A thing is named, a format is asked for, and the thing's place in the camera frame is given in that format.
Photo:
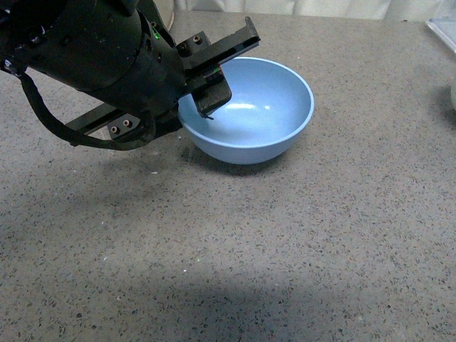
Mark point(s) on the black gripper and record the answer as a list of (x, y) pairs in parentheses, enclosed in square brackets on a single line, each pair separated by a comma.
[(142, 105)]

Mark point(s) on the blue bowl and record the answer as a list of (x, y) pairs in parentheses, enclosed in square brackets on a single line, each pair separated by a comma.
[(270, 107)]

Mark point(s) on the green bowl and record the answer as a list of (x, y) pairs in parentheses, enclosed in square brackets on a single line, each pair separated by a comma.
[(453, 93)]

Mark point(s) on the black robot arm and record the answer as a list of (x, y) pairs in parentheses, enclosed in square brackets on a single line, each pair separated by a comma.
[(121, 53)]

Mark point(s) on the cream toaster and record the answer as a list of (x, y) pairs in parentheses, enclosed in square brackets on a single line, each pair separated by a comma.
[(167, 12)]

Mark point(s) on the white curtain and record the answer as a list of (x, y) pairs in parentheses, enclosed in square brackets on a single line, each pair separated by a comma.
[(389, 10)]

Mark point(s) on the clear container lid blue seal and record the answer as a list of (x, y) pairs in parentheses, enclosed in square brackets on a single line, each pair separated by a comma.
[(444, 28)]

